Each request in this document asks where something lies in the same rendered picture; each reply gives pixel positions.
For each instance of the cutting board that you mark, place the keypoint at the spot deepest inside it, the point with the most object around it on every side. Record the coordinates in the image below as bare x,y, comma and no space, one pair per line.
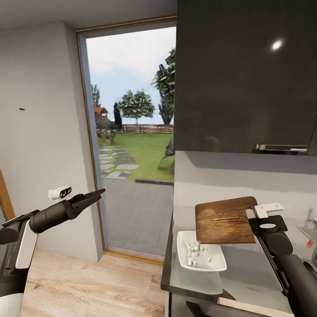
225,222

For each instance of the bowl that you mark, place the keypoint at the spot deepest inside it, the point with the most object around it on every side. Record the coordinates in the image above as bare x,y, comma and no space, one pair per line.
217,261

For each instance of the fixed window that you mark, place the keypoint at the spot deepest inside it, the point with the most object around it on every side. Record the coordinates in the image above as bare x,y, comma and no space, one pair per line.
128,80

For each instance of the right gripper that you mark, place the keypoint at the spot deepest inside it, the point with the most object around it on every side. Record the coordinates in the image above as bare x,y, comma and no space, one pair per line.
277,219

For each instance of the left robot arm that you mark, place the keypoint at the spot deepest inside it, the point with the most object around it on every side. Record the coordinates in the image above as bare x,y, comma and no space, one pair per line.
18,238

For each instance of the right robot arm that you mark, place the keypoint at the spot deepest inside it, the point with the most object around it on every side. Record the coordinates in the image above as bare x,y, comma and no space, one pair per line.
296,279

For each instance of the cabinet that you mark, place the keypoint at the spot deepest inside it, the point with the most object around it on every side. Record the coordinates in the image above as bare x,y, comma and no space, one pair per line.
246,77

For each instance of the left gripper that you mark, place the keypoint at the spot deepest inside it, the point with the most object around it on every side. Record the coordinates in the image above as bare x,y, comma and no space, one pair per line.
70,209

